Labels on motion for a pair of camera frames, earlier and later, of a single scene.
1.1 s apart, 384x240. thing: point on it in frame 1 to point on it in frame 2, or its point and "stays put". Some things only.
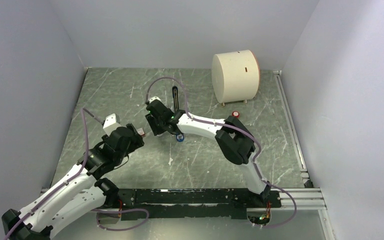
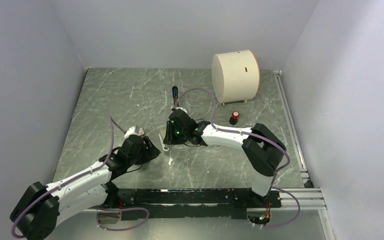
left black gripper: [135, 141] to [150, 152]
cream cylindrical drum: [235, 76] stays put
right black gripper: [155, 130] to [169, 138]
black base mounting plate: [190, 203] stays put
